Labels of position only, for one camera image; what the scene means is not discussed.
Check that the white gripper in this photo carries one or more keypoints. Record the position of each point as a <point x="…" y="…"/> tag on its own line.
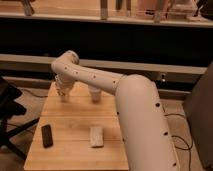
<point x="63" y="87"/>

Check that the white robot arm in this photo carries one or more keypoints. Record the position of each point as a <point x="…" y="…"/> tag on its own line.
<point x="145" y="131"/>

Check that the black smartphone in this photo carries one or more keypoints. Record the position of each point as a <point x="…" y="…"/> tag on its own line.
<point x="47" y="136"/>

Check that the black office chair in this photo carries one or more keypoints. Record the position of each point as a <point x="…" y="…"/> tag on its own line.
<point x="9" y="108"/>

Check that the beige rectangular sponge block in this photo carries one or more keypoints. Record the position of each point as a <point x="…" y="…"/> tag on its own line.
<point x="96" y="137"/>

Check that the dark cabinet at right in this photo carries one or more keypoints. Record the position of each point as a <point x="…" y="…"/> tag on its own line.
<point x="198" y="108"/>

